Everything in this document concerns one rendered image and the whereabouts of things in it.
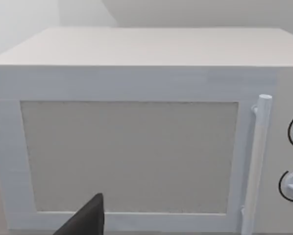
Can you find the pale microwave door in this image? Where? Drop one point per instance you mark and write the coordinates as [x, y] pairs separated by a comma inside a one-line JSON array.
[[129, 156]]

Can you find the pale microwave oven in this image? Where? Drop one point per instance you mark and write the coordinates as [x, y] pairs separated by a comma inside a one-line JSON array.
[[146, 49]]

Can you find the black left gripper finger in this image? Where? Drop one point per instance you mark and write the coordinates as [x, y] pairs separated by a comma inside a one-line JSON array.
[[87, 219]]

